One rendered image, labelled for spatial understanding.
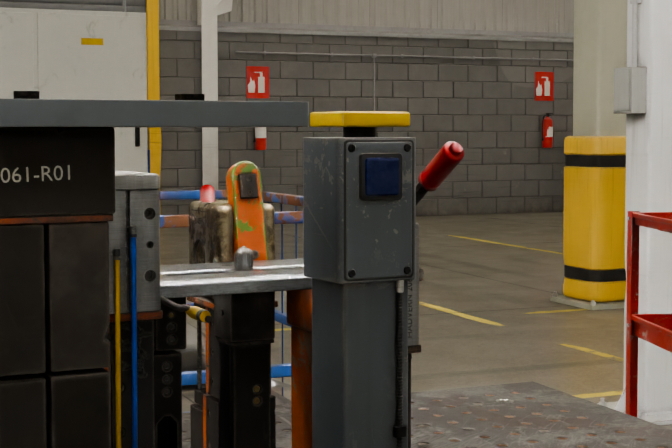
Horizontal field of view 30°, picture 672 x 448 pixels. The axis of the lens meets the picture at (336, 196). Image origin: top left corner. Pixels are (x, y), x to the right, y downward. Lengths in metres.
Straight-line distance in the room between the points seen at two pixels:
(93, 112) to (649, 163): 4.31
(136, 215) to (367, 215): 0.21
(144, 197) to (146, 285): 0.07
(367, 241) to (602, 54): 7.32
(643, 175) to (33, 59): 5.18
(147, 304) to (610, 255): 7.27
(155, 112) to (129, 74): 8.38
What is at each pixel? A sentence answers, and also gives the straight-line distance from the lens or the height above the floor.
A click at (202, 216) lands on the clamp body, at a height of 1.04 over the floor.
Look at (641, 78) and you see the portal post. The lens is 5.06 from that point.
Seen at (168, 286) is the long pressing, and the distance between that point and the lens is 1.19.
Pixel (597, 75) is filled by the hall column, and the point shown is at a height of 1.49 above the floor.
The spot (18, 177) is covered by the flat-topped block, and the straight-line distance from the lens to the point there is 0.86.
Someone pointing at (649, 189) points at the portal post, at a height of 0.91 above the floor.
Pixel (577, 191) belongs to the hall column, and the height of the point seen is 0.75.
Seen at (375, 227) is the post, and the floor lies 1.07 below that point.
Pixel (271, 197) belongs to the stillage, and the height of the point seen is 0.93.
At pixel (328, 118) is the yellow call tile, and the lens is 0.97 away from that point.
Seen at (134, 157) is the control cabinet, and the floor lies 0.95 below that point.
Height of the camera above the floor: 1.15
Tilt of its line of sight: 3 degrees down
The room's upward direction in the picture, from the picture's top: straight up
